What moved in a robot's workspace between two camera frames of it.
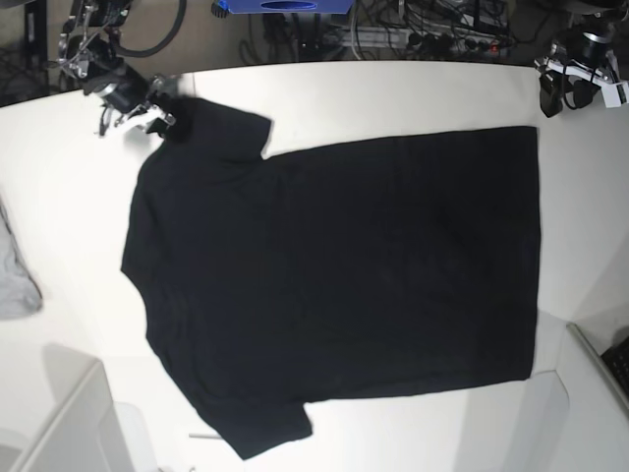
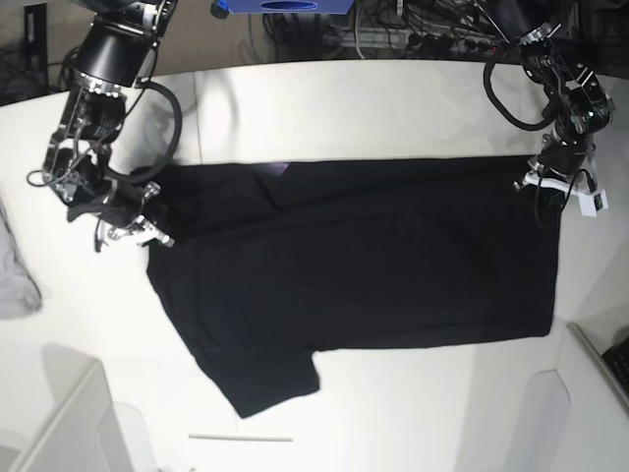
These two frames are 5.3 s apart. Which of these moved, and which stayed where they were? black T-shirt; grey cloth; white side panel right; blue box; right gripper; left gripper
Moved: right gripper; left gripper; black T-shirt
Stayed: white side panel right; blue box; grey cloth
